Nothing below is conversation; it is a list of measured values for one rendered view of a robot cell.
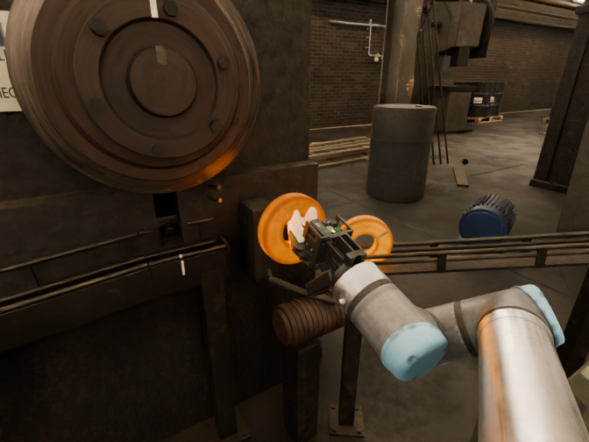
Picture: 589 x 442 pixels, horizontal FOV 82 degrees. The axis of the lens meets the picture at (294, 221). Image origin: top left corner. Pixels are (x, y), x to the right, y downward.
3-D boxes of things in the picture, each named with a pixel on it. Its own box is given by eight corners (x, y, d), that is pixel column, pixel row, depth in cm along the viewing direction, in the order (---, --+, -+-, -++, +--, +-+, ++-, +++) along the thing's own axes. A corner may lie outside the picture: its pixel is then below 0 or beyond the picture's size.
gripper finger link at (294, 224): (294, 196, 70) (318, 222, 64) (289, 219, 73) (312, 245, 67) (280, 198, 68) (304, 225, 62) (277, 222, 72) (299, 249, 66)
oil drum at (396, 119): (353, 191, 366) (359, 103, 332) (393, 182, 394) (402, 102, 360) (394, 208, 319) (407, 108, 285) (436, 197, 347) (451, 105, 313)
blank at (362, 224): (352, 274, 99) (355, 280, 96) (323, 233, 94) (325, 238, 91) (400, 245, 96) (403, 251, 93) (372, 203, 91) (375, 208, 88)
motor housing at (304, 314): (273, 424, 120) (268, 296, 99) (323, 395, 130) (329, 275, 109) (292, 456, 109) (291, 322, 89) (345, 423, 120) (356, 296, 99)
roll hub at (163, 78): (93, 161, 65) (53, -12, 54) (231, 147, 78) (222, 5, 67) (95, 167, 61) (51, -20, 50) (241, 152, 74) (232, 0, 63)
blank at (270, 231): (251, 203, 68) (258, 208, 65) (315, 183, 74) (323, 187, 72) (262, 269, 74) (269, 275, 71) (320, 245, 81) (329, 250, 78)
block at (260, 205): (242, 270, 108) (237, 199, 98) (265, 264, 111) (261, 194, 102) (256, 287, 99) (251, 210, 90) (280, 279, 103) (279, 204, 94)
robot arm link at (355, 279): (381, 308, 60) (337, 326, 55) (364, 288, 63) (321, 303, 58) (398, 272, 54) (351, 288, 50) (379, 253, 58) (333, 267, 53)
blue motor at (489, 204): (450, 248, 243) (460, 203, 229) (471, 224, 283) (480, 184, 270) (500, 262, 225) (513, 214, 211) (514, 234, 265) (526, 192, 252)
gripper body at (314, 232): (336, 211, 65) (377, 252, 57) (327, 245, 70) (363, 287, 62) (302, 218, 61) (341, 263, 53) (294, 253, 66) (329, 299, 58)
